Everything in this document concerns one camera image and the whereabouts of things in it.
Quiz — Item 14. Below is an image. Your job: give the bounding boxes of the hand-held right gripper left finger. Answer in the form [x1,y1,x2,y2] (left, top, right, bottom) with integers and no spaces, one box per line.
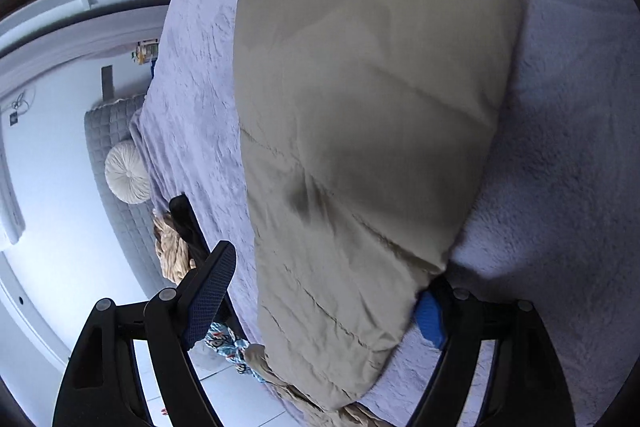
[52,241,237,427]

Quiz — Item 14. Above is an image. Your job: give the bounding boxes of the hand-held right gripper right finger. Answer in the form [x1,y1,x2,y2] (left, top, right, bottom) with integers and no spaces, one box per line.
[405,274,576,427]

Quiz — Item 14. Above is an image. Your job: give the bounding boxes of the beige puffer jacket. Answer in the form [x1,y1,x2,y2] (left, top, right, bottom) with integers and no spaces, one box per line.
[232,0,532,427]

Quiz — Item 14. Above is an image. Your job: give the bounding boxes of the beige striped cloth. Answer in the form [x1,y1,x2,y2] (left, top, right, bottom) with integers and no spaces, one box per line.
[153,211,199,284]

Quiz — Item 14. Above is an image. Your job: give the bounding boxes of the blue cartoon print cloth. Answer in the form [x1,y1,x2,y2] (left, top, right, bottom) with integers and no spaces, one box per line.
[202,321,267,384]

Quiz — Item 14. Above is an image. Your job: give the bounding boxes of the black cloth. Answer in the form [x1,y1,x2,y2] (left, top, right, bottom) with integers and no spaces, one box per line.
[169,194,251,344]

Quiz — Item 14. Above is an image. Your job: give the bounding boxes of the round cream pillow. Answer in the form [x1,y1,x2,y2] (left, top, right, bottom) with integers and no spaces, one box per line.
[104,142,152,206]

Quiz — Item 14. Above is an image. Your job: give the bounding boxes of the grey quilted headboard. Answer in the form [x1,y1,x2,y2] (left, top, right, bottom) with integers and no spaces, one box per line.
[84,96,171,279]

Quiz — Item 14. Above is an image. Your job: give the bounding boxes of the purple plush blanket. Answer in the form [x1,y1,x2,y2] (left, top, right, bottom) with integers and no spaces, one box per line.
[140,0,640,427]

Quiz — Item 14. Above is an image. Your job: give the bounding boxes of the small colourful ornaments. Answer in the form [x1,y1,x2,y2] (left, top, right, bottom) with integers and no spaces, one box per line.
[132,38,161,66]

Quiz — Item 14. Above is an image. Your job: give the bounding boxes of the white wall socket with cable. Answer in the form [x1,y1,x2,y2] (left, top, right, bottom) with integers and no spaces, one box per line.
[9,91,37,126]

